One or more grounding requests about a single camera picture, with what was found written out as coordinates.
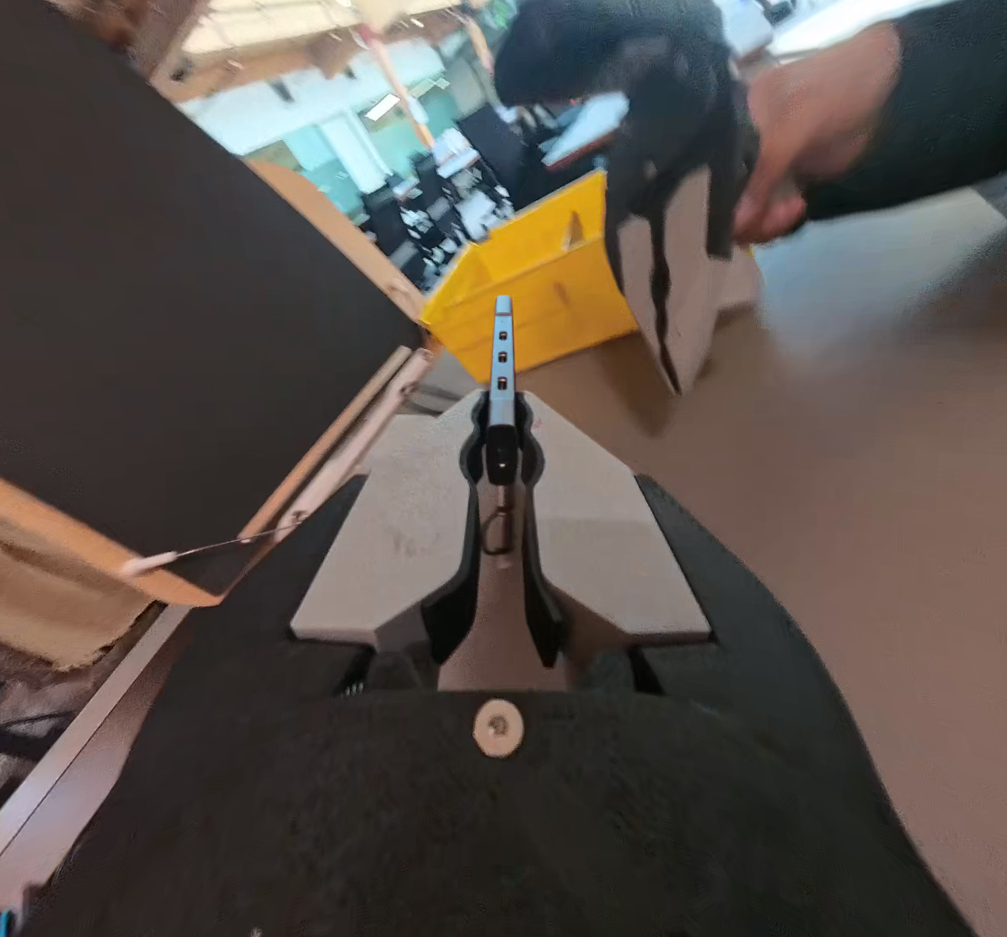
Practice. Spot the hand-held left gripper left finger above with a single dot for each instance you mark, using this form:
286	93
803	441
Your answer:
377	553

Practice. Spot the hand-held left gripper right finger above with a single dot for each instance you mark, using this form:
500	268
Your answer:
612	553

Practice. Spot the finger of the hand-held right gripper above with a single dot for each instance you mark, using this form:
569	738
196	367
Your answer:
695	277
639	270

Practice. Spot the grey usb hub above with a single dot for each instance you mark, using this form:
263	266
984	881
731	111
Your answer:
500	370

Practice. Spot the person's right forearm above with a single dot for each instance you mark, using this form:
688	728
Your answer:
952	103

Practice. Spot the person's right hand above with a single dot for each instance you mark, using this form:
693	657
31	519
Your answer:
817	119

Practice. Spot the yellow plastic bin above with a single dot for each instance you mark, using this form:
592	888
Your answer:
541	300

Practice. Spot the wooden backing board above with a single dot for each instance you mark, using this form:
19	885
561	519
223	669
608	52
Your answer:
62	591

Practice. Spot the black display panel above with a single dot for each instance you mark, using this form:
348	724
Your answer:
157	284

